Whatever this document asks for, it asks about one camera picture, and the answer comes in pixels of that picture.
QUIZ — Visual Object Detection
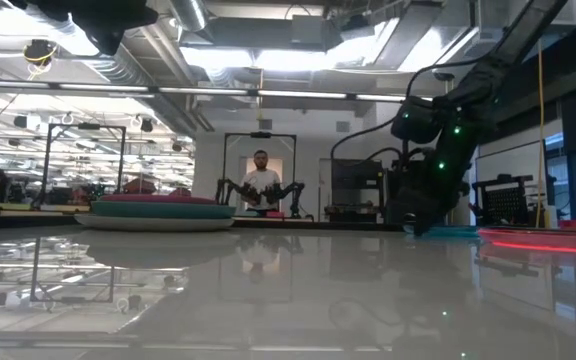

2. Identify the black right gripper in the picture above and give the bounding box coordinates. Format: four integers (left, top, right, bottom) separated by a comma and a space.
385, 159, 469, 237

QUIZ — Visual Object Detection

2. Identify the blue plastic plate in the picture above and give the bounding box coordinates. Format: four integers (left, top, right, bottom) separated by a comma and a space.
401, 225, 482, 239

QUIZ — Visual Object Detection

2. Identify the red plastic plate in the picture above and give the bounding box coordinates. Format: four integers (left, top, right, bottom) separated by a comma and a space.
477, 227, 576, 255

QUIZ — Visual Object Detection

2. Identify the magenta plastic plate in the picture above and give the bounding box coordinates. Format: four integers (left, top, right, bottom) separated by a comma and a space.
98, 194, 218, 205

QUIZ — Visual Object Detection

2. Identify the black equipment cart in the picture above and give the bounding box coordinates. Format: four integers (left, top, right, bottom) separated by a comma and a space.
330, 158, 387, 224

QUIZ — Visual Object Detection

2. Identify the black pegboard stand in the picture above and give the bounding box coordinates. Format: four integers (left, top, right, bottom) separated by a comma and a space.
471, 173, 535, 227

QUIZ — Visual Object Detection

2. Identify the long ceiling light strip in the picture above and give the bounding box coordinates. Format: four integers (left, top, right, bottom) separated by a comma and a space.
0, 78, 434, 103

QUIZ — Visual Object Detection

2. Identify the white plastic plate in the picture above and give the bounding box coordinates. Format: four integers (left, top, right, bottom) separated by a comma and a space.
74, 213, 236, 232

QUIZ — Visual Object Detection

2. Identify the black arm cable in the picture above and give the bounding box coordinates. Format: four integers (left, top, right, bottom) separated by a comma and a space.
405, 55, 490, 99
329, 115, 400, 162

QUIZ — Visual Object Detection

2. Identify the black table edge frame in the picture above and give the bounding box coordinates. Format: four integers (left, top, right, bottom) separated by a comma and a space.
0, 213, 405, 233

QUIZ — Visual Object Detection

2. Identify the black background rig frame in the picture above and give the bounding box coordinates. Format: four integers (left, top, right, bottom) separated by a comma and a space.
42, 122, 128, 207
221, 131, 298, 217

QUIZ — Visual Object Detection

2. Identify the silver ceiling duct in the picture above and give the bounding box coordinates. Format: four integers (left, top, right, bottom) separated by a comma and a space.
169, 0, 210, 32

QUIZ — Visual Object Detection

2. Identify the black ceiling cable reel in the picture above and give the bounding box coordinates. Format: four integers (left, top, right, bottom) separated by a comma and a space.
22, 39, 59, 67

